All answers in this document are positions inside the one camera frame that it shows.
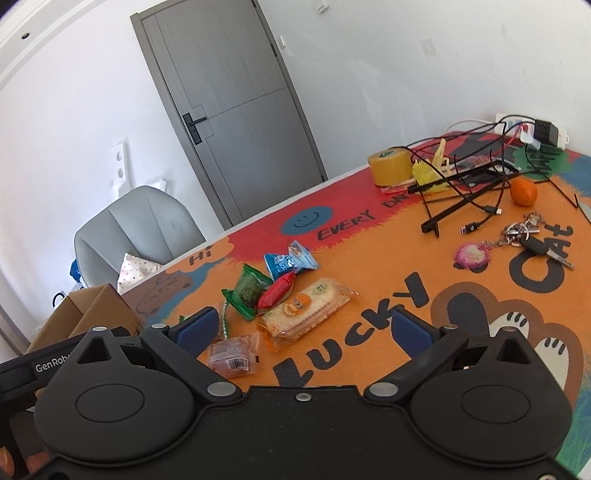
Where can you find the white wall outlet plate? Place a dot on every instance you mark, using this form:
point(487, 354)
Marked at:
point(428, 47)

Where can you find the dark green snack packet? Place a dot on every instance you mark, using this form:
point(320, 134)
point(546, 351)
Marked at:
point(247, 290)

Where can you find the white foam board with holes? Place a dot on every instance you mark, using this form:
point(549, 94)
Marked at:
point(119, 166)

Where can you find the brown cardboard box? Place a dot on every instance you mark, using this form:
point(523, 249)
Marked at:
point(87, 309)

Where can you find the red snack packet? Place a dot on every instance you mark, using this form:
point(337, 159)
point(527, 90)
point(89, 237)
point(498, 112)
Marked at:
point(277, 291)

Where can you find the blue white bag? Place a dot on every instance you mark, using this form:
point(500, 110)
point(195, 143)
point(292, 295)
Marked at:
point(75, 270)

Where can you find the grey chair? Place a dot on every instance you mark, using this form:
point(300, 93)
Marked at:
point(138, 226)

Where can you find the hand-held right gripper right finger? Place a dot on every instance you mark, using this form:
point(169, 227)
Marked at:
point(413, 333)

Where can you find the bunch of keys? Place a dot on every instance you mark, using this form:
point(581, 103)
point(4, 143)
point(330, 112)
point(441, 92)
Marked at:
point(535, 242)

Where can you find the dotted white cushion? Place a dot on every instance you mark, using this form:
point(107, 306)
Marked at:
point(134, 272)

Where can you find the grey door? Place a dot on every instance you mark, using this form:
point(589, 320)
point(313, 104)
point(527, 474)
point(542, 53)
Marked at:
point(231, 115)

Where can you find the black folding stand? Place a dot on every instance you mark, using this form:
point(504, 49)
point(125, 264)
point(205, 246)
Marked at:
point(443, 214)

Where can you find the yellow tape roll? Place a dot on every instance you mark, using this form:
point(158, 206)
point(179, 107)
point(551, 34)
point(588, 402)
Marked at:
point(390, 167)

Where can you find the white power strip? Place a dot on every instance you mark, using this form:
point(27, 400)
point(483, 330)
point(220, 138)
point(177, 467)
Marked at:
point(510, 119)

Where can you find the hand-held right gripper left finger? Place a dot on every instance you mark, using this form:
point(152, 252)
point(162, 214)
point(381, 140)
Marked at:
point(199, 328)

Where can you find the orange tangerine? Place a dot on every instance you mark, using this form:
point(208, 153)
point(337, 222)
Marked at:
point(524, 191)

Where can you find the printed cat table mat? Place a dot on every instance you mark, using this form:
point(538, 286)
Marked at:
point(369, 258)

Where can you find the yellow plastic clip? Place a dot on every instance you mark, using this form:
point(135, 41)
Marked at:
point(427, 173)

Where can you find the beige stick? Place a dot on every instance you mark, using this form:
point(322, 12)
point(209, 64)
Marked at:
point(397, 185)

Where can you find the clear cracker packet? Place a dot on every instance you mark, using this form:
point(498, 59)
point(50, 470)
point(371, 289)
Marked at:
point(302, 309)

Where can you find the black power adapter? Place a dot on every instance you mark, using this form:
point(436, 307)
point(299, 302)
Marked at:
point(545, 131)

